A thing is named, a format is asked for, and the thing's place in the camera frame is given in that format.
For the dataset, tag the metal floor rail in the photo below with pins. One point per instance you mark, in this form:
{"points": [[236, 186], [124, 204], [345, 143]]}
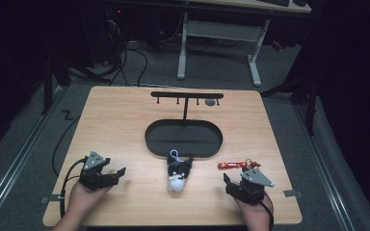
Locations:
{"points": [[16, 160], [324, 170]]}

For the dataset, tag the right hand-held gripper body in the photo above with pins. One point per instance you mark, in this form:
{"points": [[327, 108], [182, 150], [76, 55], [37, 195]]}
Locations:
{"points": [[250, 189]]}

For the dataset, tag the person's left hand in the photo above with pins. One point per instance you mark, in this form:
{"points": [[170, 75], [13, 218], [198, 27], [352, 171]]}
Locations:
{"points": [[82, 200]]}

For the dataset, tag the dark computer tower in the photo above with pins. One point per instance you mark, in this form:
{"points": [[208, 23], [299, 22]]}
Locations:
{"points": [[114, 35]]}

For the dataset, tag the black keyboard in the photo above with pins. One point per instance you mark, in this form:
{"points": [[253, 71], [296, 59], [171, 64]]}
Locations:
{"points": [[274, 2]]}

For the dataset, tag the small red object on floor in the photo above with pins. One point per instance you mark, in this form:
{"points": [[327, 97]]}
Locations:
{"points": [[277, 45]]}

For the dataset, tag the person's right hand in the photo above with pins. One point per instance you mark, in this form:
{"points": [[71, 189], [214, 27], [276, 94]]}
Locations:
{"points": [[257, 211]]}

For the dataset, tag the grey round table cap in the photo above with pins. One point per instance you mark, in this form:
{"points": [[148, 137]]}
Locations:
{"points": [[210, 102]]}

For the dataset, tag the white metal frame desk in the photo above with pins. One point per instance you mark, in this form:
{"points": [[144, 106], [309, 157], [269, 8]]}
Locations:
{"points": [[221, 30]]}

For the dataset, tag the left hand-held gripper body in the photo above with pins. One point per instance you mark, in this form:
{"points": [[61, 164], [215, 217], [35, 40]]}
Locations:
{"points": [[93, 174]]}

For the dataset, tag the black metal stand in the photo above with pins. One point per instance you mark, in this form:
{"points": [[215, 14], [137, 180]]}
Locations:
{"points": [[310, 102], [49, 83]]}

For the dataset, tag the black key rack with tray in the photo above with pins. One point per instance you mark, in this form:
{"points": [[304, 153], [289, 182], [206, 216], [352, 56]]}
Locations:
{"points": [[183, 138]]}

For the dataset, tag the grey tape piece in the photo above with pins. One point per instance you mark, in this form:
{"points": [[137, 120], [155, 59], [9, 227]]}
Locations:
{"points": [[293, 193], [49, 199]]}

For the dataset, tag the black computer mouse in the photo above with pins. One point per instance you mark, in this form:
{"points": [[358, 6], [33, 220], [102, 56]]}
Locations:
{"points": [[300, 2]]}

